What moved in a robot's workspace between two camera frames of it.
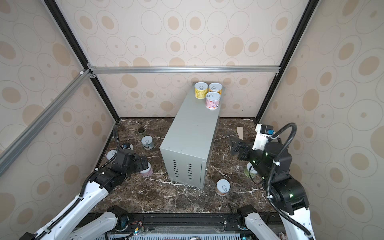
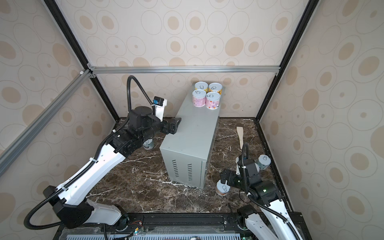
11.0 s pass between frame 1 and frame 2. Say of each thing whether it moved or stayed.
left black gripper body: moved
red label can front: stayed
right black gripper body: moved
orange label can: stayed
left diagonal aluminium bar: stayed
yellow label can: stayed
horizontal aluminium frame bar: stayed
